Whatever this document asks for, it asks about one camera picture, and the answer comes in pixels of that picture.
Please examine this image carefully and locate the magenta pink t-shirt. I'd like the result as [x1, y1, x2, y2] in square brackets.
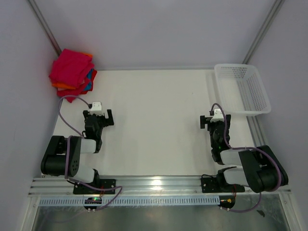
[49, 49, 95, 90]

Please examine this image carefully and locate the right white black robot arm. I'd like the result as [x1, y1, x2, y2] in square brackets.
[200, 115, 289, 193]

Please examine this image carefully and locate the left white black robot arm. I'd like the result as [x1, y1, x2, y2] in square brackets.
[40, 109, 114, 194]

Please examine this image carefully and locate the red t-shirt at bottom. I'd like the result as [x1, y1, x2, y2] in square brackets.
[57, 69, 97, 97]

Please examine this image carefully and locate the white perforated plastic basket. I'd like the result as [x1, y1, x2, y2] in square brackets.
[214, 64, 271, 116]

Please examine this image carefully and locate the orange folded t-shirt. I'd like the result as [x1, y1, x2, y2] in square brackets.
[51, 53, 93, 91]

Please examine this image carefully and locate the blue t-shirt in pile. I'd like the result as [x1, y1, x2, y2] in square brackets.
[84, 69, 94, 90]

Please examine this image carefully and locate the right controller board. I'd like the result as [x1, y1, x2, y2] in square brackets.
[218, 196, 236, 211]

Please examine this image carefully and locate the controller board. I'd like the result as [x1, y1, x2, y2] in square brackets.
[84, 197, 102, 210]
[218, 196, 236, 211]

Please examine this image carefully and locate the left controller board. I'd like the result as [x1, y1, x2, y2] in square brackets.
[84, 197, 102, 210]

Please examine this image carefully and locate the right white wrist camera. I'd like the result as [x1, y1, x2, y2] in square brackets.
[210, 108, 225, 123]

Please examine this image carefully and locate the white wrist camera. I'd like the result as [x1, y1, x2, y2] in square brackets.
[210, 108, 225, 123]
[88, 102, 103, 116]

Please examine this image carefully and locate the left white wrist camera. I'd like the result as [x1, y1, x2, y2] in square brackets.
[88, 102, 103, 116]

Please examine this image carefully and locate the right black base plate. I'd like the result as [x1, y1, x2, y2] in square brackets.
[201, 177, 245, 193]

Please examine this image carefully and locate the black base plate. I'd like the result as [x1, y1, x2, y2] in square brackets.
[73, 179, 116, 195]
[201, 177, 245, 193]

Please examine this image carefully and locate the aluminium front rail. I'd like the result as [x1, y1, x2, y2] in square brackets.
[27, 175, 292, 197]

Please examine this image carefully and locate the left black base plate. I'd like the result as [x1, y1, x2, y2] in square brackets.
[73, 179, 116, 195]

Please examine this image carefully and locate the slotted grey cable duct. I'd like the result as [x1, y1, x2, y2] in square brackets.
[39, 195, 219, 206]

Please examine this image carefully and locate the left corner metal post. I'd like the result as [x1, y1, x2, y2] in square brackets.
[26, 0, 62, 56]

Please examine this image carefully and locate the corner metal post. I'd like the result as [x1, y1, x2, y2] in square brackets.
[26, 0, 62, 56]
[242, 0, 285, 64]

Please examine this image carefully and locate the right corner metal post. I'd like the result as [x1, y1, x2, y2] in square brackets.
[242, 0, 285, 64]

